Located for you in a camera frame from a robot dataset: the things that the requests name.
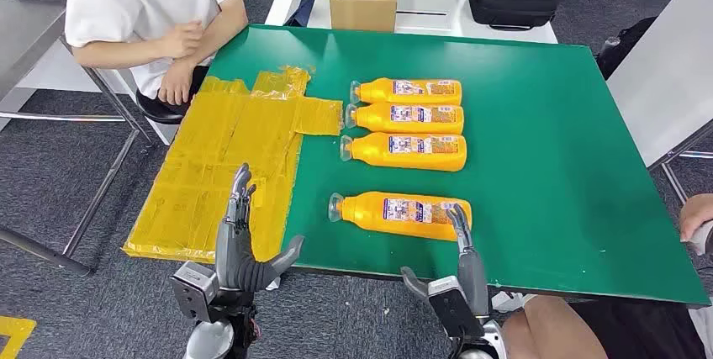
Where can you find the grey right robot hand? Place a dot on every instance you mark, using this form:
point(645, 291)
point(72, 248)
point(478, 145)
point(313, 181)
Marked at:
point(473, 278)

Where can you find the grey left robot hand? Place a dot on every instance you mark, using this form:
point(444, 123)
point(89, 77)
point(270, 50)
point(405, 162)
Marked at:
point(234, 256)

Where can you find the orange detergent bottle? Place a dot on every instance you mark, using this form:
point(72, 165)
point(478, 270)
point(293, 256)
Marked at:
point(401, 160)
point(379, 91)
point(367, 217)
point(379, 120)

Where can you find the grey handheld controller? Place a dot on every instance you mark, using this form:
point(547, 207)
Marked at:
point(704, 239)

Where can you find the person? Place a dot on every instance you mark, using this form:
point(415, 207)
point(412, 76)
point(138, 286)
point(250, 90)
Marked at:
point(139, 0)
point(557, 328)

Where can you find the yellow tape patch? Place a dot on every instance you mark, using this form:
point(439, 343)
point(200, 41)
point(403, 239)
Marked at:
point(223, 139)

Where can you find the green topped table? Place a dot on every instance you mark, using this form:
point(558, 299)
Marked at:
point(529, 150)

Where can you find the black stool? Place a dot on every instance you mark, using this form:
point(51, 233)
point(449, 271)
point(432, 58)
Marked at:
point(156, 113)

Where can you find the white table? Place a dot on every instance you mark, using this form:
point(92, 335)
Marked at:
point(434, 16)

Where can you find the black bag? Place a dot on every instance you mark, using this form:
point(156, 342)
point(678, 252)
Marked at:
point(624, 50)

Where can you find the brown cardboard box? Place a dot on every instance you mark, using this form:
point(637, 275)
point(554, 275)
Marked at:
point(362, 11)

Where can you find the black case yellow label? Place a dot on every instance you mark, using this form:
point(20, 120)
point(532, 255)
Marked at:
point(512, 3)

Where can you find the grey table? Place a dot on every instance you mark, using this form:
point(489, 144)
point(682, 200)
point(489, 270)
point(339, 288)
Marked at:
point(668, 78)

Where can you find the steel table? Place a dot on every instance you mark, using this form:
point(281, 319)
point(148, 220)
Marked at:
point(22, 33)

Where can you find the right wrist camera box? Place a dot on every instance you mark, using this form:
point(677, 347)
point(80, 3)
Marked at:
point(454, 312)

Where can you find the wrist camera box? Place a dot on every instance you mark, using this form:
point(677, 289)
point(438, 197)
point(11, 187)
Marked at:
point(454, 312)
point(192, 289)

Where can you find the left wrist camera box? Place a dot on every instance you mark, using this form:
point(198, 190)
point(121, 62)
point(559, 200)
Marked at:
point(192, 289)

